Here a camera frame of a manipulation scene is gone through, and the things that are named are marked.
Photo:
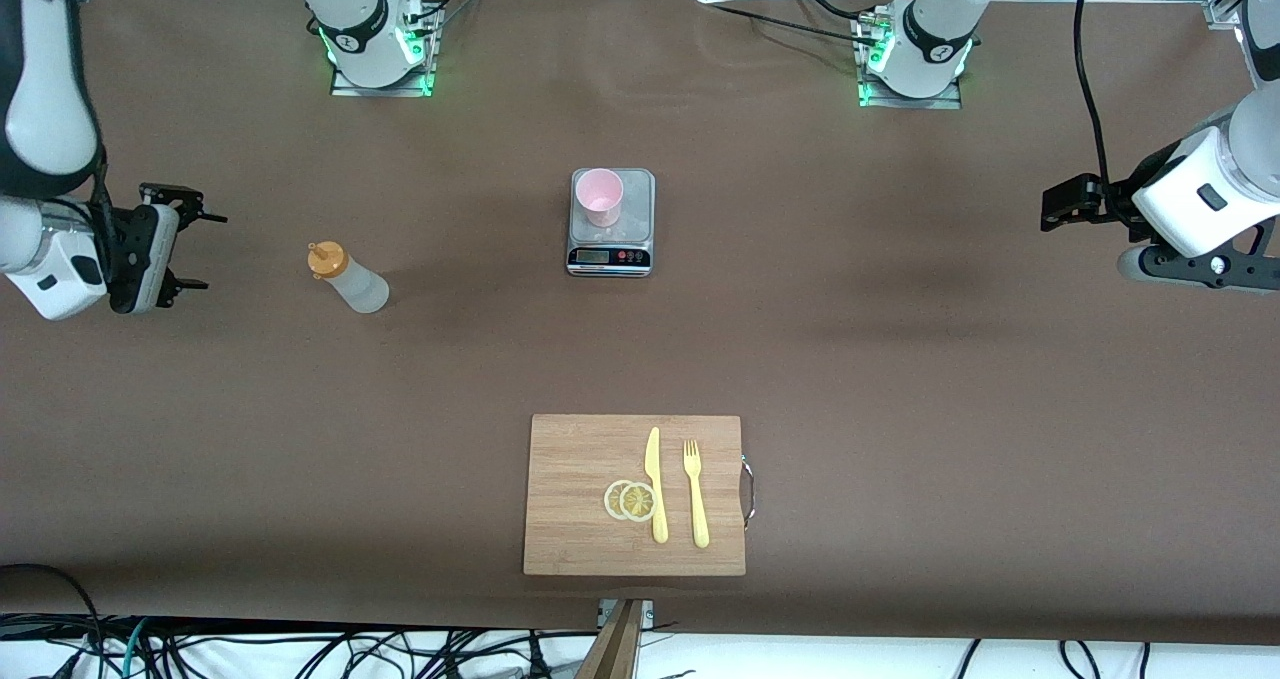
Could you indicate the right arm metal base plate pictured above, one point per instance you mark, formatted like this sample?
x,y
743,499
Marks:
x,y
385,89

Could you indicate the wooden post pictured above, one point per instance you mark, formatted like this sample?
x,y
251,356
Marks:
x,y
612,654

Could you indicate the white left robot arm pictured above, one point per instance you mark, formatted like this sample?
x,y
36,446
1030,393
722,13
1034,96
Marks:
x,y
1200,199

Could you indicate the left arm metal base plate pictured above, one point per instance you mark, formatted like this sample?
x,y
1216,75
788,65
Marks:
x,y
910,102

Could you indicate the sauce bottle with orange cap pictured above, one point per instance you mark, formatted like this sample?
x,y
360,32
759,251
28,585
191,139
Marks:
x,y
360,289

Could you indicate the pink plastic cup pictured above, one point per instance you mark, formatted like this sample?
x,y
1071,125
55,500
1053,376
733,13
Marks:
x,y
598,194

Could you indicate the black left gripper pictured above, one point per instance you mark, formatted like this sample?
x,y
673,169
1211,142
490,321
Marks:
x,y
1117,200

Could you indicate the silver digital kitchen scale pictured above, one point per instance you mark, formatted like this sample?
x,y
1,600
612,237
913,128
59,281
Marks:
x,y
640,209

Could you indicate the yellow plastic knife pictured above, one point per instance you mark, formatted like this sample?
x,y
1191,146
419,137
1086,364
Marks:
x,y
660,519

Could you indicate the metal table bracket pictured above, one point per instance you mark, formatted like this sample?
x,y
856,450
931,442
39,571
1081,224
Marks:
x,y
648,614

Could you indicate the yellow plastic fork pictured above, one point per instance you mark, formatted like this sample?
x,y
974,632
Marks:
x,y
699,509

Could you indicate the wooden cutting board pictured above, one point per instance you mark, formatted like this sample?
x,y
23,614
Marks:
x,y
570,459

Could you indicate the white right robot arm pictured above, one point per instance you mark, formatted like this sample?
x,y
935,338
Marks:
x,y
40,109

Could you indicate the lemon slice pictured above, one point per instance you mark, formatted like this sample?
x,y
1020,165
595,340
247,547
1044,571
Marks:
x,y
637,502
610,500

